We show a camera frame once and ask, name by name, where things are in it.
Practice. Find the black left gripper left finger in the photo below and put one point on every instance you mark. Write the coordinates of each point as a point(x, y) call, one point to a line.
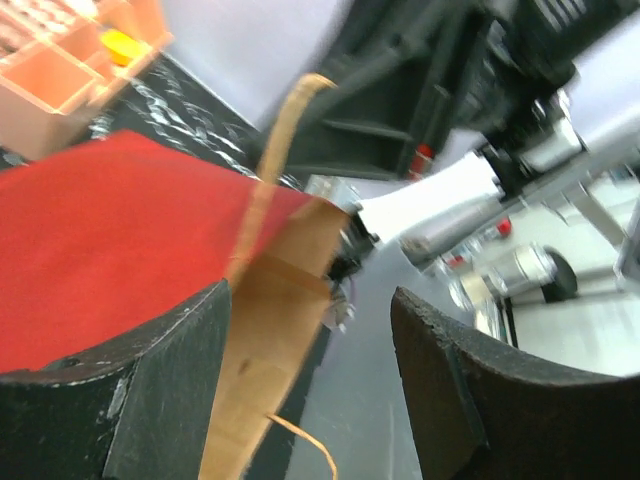
point(135, 407)

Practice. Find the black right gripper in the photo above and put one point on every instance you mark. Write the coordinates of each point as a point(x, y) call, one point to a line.
point(392, 80)

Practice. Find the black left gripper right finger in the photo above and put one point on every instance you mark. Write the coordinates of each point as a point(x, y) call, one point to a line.
point(481, 409)

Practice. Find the red brown paper bag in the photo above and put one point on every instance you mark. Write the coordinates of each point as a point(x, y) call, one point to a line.
point(102, 238)

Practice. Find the yellow sticky note block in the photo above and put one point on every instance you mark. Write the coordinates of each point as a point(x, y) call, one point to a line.
point(122, 48)

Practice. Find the peach plastic file organizer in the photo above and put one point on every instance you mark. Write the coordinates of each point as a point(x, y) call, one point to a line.
point(56, 76)

